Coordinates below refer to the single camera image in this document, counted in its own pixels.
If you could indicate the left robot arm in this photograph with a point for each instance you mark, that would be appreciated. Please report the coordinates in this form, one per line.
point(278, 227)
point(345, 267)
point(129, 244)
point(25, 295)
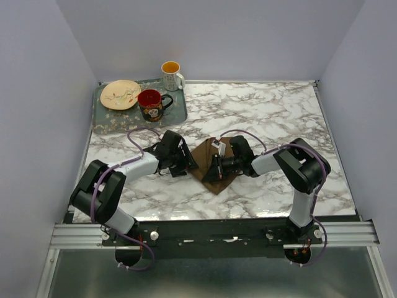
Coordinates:
point(98, 192)

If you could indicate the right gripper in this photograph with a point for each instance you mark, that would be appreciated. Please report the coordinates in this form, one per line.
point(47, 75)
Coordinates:
point(216, 171)

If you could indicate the floral green tray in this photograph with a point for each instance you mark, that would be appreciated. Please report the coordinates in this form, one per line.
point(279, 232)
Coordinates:
point(106, 121)

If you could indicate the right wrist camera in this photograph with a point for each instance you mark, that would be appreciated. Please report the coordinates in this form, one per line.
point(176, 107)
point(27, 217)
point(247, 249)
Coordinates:
point(220, 146)

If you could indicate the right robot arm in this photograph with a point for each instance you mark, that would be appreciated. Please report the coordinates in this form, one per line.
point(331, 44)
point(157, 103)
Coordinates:
point(305, 169)

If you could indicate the white mug orange inside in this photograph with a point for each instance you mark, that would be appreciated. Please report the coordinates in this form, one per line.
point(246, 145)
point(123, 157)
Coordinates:
point(172, 78)

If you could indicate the black skull mug red inside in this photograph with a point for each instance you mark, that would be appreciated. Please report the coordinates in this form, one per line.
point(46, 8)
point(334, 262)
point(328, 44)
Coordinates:
point(152, 104)

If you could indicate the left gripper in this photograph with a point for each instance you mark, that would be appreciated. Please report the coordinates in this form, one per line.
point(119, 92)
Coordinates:
point(187, 161)

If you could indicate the brown cloth napkin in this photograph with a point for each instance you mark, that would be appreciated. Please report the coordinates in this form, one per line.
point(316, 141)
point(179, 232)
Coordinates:
point(202, 155)

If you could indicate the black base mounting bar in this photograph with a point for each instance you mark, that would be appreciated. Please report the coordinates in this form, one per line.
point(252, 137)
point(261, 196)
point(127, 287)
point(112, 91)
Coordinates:
point(272, 237)

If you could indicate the beige floral plate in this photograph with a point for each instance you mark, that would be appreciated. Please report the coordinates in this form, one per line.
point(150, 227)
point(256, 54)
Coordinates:
point(120, 95)

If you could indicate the aluminium frame rail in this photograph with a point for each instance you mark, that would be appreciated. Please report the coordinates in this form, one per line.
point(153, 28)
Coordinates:
point(89, 237)

